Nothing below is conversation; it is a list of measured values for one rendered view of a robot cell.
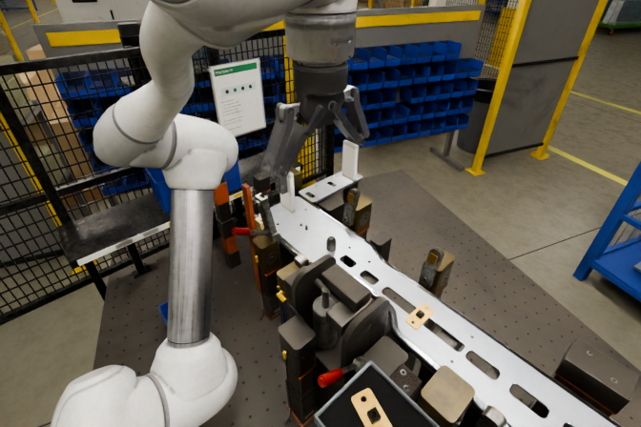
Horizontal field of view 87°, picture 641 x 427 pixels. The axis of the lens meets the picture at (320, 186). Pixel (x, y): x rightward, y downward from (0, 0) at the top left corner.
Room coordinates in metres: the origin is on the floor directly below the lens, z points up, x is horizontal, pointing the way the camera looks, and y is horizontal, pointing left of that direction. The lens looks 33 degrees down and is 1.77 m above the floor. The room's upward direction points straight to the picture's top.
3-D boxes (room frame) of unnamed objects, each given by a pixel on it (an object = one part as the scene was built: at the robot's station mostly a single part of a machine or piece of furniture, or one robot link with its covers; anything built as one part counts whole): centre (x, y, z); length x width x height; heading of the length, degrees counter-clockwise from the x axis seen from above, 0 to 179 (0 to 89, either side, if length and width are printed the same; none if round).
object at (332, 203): (1.09, -0.06, 0.84); 0.12 x 0.07 x 0.28; 132
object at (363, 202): (1.00, -0.15, 0.87); 0.12 x 0.07 x 0.35; 132
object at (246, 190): (0.87, 0.23, 0.95); 0.03 x 0.01 x 0.50; 42
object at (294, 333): (0.44, 0.06, 0.89); 0.09 x 0.08 x 0.38; 132
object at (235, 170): (1.10, 0.48, 1.09); 0.30 x 0.17 x 0.13; 127
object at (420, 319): (0.55, -0.26, 1.01); 0.08 x 0.04 x 0.01; 131
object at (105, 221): (1.09, 0.49, 1.01); 0.90 x 0.22 x 0.03; 132
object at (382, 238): (0.88, -0.22, 0.84); 0.10 x 0.05 x 0.29; 132
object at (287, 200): (0.42, 0.05, 1.49); 0.03 x 0.01 x 0.07; 42
